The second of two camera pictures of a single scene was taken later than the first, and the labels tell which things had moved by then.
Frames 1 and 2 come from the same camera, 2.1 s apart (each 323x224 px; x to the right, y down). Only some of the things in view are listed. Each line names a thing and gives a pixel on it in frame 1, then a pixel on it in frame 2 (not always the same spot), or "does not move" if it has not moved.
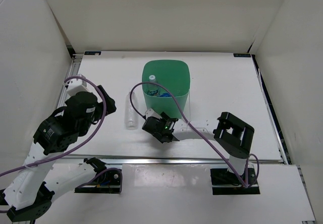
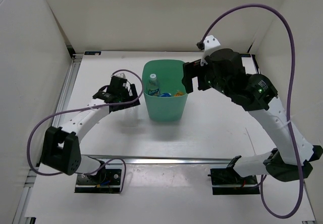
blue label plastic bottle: [165, 95] does not move
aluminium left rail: [76, 60] does not move
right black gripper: [166, 117] → [190, 72]
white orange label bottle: [152, 89] does not move
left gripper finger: [110, 106] → [135, 95]
